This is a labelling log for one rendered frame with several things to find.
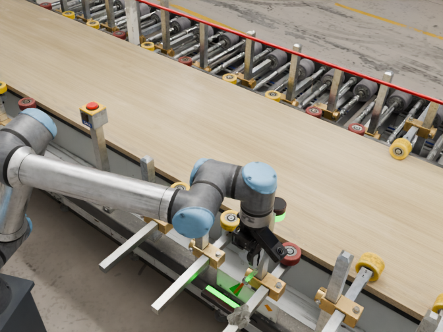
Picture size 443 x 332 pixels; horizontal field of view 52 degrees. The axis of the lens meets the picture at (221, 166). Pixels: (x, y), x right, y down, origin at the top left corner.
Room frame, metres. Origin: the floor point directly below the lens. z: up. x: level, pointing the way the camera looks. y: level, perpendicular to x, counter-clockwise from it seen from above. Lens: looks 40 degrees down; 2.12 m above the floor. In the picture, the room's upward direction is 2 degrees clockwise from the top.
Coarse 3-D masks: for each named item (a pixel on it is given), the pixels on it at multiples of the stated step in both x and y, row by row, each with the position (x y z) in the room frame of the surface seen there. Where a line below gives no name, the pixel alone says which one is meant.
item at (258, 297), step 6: (282, 264) 0.99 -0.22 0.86; (276, 270) 0.96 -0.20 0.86; (282, 270) 0.96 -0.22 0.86; (276, 276) 0.94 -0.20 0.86; (282, 276) 0.95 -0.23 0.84; (264, 288) 0.89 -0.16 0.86; (258, 294) 0.86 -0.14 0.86; (264, 294) 0.86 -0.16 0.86; (252, 300) 0.84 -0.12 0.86; (258, 300) 0.84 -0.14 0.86; (252, 306) 0.82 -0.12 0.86; (258, 306) 0.83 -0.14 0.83; (252, 312) 0.81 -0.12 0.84; (228, 330) 0.73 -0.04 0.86; (234, 330) 0.73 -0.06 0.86
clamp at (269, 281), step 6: (252, 270) 0.95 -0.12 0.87; (264, 276) 0.93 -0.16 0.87; (270, 276) 0.93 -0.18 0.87; (252, 282) 0.92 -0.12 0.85; (258, 282) 0.91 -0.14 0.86; (264, 282) 0.90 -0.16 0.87; (270, 282) 0.90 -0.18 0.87; (276, 282) 0.90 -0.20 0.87; (282, 282) 0.91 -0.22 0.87; (258, 288) 0.90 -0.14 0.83; (270, 288) 0.88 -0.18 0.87; (276, 288) 0.88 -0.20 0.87; (282, 288) 0.88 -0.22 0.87; (270, 294) 0.88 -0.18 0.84; (276, 294) 0.86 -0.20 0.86; (276, 300) 0.86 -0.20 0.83
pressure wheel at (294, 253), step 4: (284, 244) 1.04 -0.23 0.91; (288, 244) 1.04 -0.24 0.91; (292, 244) 1.04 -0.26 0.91; (296, 244) 1.04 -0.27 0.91; (288, 248) 1.02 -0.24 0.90; (292, 248) 1.02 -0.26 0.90; (296, 248) 1.02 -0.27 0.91; (288, 252) 1.00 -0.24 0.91; (292, 252) 1.00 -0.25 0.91; (296, 252) 1.00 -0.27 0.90; (300, 252) 1.00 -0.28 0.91; (288, 256) 0.98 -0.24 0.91; (292, 256) 0.99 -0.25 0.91; (296, 256) 0.99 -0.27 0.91; (300, 256) 0.99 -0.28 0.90; (284, 260) 0.98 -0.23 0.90; (288, 260) 0.97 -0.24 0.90; (292, 260) 0.97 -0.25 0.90; (296, 260) 0.98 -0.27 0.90; (284, 264) 0.97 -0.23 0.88; (288, 264) 0.97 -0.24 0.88; (292, 264) 0.97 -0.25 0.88
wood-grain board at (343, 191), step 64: (0, 0) 3.21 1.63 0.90; (0, 64) 2.26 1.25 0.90; (64, 64) 2.29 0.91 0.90; (128, 64) 2.32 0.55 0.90; (128, 128) 1.70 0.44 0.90; (192, 128) 1.72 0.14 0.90; (256, 128) 1.74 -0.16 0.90; (320, 128) 1.76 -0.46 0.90; (320, 192) 1.32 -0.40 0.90; (384, 192) 1.33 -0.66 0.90; (320, 256) 1.00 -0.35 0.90; (384, 256) 1.01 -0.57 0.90
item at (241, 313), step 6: (240, 306) 0.81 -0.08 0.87; (246, 306) 0.81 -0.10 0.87; (234, 312) 0.79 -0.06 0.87; (240, 312) 0.79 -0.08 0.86; (246, 312) 0.78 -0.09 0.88; (228, 318) 0.77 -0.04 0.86; (234, 318) 0.76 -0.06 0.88; (240, 318) 0.77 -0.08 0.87; (246, 318) 0.77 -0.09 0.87; (234, 324) 0.75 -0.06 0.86; (240, 324) 0.75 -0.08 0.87; (246, 324) 0.75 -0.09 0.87
